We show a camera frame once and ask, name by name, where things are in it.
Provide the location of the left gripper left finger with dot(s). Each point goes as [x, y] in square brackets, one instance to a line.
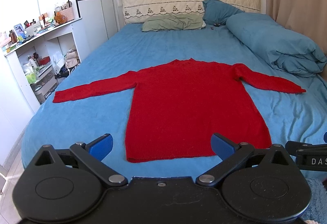
[89, 157]

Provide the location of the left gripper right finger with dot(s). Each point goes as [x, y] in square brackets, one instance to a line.
[233, 156]

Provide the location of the red knit sweater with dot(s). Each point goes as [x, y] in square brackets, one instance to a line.
[177, 107]

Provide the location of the light blue fluffy rug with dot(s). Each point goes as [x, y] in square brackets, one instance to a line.
[316, 211]

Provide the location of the beige bag under desk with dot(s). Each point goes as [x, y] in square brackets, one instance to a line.
[72, 59]

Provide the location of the white shelf desk unit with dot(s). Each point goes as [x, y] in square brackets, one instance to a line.
[53, 43]

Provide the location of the red box on shelf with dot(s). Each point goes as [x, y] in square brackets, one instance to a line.
[44, 61]

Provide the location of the folded blue duvet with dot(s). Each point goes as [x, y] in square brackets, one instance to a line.
[281, 48]

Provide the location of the orange plush bear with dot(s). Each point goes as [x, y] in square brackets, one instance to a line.
[60, 18]

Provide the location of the green pillow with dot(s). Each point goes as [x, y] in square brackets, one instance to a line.
[174, 22]

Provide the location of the dark blue pillow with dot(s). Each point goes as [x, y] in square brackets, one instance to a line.
[218, 12]

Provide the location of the pink woven basket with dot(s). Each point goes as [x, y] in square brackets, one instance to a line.
[68, 13]

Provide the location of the white grey wardrobe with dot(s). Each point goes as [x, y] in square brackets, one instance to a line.
[98, 25]

